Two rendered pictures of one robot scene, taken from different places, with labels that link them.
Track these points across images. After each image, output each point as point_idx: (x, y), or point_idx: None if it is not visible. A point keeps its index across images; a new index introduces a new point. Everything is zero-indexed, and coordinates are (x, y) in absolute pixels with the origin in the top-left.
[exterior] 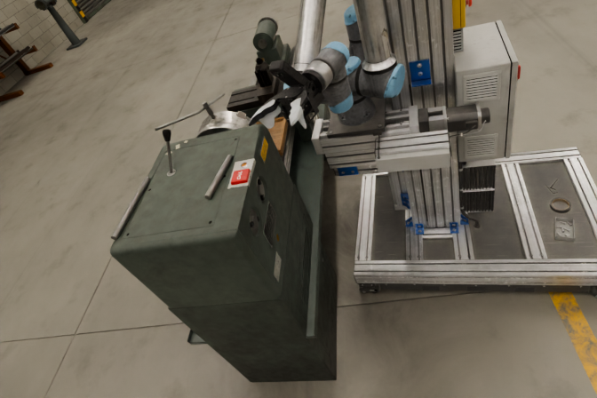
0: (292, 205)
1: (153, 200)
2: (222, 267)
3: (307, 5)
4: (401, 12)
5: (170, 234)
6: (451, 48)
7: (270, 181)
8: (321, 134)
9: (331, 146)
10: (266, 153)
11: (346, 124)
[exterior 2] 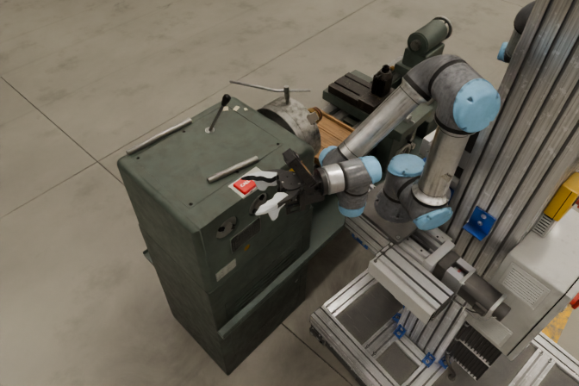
0: (292, 226)
1: (177, 144)
2: (178, 240)
3: (389, 104)
4: (496, 163)
5: (159, 186)
6: (522, 230)
7: None
8: None
9: None
10: None
11: (376, 209)
